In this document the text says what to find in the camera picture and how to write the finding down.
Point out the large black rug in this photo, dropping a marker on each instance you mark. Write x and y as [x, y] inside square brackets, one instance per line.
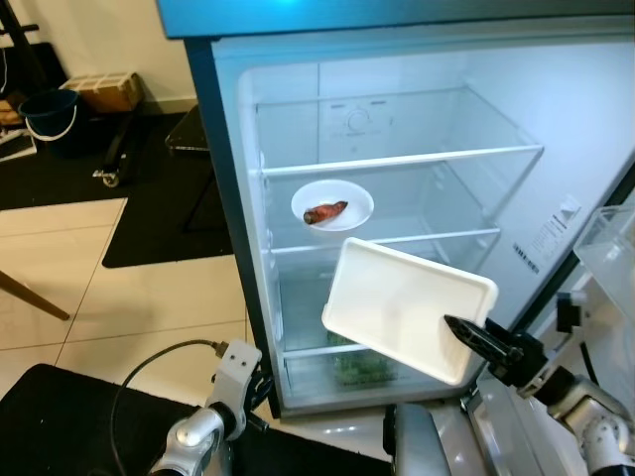
[60, 178]

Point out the black stool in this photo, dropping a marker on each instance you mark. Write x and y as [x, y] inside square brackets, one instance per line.
[189, 134]

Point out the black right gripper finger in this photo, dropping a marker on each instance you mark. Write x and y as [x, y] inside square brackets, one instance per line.
[481, 340]

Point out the clear fridge crisper drawer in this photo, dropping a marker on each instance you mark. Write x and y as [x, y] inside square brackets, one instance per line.
[308, 382]

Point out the stainless steel fridge cabinet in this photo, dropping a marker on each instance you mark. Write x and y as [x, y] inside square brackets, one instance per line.
[585, 119]

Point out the blue bucket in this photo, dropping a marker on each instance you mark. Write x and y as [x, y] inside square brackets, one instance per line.
[50, 114]

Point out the white round plate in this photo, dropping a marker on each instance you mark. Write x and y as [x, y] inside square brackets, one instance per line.
[355, 196]

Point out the reddish brown sweet potato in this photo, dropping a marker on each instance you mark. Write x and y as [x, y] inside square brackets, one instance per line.
[325, 211]

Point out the brown cardboard box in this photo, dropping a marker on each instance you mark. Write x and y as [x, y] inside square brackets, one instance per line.
[104, 94]

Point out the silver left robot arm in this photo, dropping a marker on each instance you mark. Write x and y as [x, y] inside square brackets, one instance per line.
[189, 441]

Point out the black floor mat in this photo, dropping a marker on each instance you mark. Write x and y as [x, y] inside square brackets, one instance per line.
[60, 426]
[169, 238]

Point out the glass fridge shelf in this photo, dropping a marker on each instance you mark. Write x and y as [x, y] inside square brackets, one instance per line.
[397, 129]
[437, 213]

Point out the silver robot right leg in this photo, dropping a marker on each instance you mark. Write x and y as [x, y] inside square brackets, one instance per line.
[496, 446]

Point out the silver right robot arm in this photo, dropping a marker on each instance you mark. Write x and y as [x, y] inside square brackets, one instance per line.
[590, 421]

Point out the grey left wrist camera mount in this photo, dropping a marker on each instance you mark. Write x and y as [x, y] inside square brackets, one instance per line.
[236, 372]

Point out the green leafy vegetables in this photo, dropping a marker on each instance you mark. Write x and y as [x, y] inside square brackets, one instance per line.
[362, 371]

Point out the white rectangular tray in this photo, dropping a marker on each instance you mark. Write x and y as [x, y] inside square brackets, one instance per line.
[407, 307]

